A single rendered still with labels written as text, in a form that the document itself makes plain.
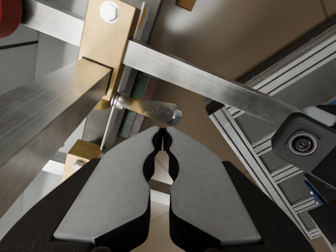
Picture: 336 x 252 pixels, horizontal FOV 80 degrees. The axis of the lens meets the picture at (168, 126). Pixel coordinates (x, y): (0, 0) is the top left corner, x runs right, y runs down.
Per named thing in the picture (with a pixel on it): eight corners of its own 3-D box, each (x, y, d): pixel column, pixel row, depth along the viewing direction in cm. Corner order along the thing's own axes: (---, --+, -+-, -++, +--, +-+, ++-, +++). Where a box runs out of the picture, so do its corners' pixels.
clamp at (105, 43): (141, 9, 26) (136, 7, 22) (114, 101, 32) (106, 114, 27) (98, -10, 25) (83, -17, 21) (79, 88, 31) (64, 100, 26)
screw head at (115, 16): (122, 6, 22) (119, 5, 20) (116, 26, 22) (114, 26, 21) (102, -3, 21) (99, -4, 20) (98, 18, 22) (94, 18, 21)
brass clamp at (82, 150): (106, 147, 40) (98, 163, 35) (92, 193, 46) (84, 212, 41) (75, 137, 39) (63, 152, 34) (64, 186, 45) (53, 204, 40)
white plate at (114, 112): (152, 7, 36) (147, 3, 27) (114, 126, 47) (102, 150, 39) (149, 6, 36) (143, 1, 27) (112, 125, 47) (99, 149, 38)
